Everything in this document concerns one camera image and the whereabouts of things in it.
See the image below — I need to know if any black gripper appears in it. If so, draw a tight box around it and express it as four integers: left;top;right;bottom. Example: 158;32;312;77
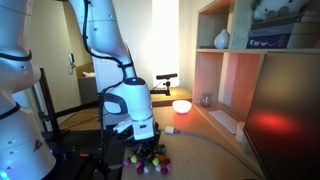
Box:
120;123;161;157

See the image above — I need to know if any colourful felt bead string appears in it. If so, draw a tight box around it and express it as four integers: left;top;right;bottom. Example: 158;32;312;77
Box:
122;143;174;176

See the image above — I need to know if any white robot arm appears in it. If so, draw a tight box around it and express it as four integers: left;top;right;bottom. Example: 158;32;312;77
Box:
0;0;156;180

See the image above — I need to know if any black computer monitor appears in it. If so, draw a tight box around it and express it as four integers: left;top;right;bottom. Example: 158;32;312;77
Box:
244;53;320;180

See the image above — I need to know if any glowing round lamp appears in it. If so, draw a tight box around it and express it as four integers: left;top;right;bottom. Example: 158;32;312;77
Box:
172;100;192;114

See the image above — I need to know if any white keyboard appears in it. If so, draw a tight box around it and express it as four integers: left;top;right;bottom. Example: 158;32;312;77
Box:
209;110;238;135

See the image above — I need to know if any white candle jar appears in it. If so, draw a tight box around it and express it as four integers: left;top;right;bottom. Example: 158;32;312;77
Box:
235;122;246;144

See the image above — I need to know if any wooden shelf unit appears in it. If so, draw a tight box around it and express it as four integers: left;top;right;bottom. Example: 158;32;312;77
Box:
193;0;320;180

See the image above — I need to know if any white ceramic vase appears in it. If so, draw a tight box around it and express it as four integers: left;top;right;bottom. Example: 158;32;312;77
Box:
214;29;229;49

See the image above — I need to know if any white plush toy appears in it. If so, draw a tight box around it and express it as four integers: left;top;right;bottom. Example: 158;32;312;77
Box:
253;0;309;21

